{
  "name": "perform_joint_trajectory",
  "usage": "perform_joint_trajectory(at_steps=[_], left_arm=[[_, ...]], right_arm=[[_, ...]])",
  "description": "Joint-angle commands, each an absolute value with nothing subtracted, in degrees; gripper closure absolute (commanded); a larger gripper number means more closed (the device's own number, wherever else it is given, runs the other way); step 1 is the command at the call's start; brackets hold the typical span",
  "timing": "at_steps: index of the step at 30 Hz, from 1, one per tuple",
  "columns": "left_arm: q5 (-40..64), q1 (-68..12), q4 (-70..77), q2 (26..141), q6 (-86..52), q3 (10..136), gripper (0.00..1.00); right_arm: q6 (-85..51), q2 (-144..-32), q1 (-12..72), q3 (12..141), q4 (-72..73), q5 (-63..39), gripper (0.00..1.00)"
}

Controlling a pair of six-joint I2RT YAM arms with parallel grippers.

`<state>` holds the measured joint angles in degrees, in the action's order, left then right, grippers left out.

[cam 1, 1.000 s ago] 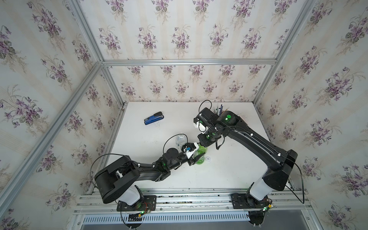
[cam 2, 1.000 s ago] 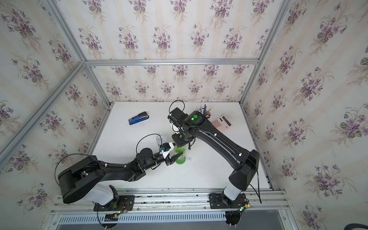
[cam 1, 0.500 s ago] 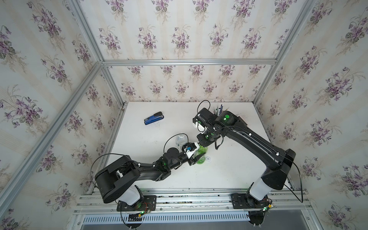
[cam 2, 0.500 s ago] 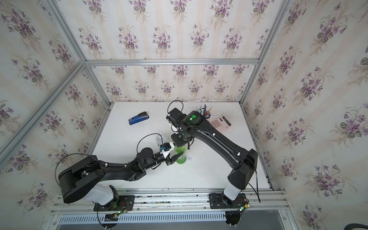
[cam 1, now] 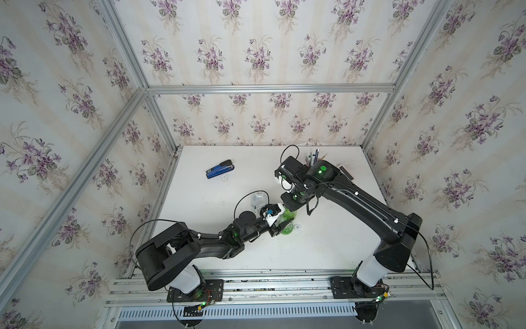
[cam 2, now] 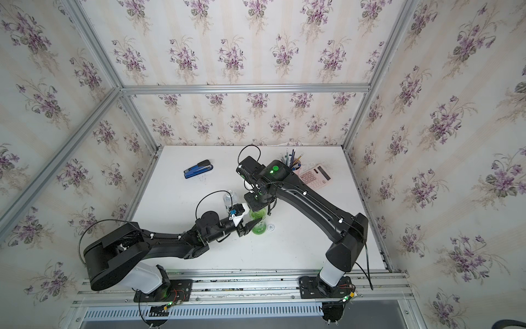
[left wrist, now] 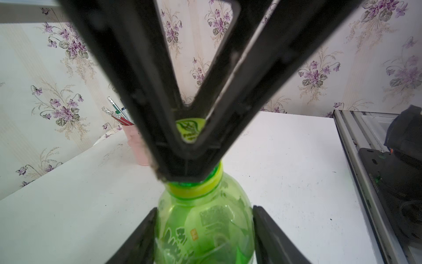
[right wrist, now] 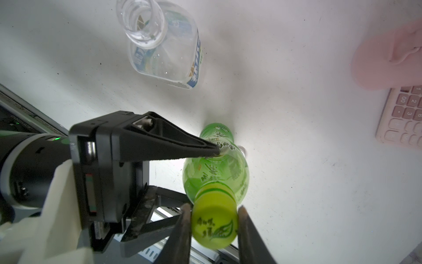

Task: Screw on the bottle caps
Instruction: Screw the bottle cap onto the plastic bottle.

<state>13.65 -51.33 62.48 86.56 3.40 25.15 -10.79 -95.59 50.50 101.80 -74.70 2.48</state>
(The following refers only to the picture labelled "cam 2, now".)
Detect green plastic bottle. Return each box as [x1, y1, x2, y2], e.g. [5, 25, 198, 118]
[249, 208, 267, 235]

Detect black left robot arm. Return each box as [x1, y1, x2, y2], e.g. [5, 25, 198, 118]
[83, 211, 261, 291]

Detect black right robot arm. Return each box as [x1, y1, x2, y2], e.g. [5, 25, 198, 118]
[236, 156, 368, 288]

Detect clear plastic water bottle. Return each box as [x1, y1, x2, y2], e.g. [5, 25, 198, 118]
[223, 190, 238, 212]

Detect pens in pink cup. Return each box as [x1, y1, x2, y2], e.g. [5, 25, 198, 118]
[280, 148, 303, 169]

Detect blue black stapler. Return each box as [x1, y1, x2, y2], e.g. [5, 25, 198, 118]
[184, 160, 214, 179]

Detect pink calculator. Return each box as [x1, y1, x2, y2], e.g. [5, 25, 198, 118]
[299, 164, 333, 191]

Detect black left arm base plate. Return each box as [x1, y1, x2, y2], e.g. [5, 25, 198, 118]
[134, 280, 193, 303]

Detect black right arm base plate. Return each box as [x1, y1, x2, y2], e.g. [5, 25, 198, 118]
[298, 276, 356, 300]

